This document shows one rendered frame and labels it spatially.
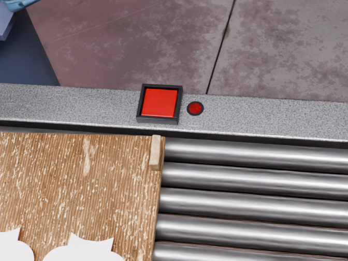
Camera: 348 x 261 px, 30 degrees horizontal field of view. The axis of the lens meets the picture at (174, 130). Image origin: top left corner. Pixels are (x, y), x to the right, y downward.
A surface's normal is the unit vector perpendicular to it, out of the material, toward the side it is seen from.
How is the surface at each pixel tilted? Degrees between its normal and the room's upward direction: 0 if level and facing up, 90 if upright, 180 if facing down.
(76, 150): 0
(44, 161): 0
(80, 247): 0
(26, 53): 90
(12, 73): 90
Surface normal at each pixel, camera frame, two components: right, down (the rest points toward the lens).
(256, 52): -0.11, -0.51
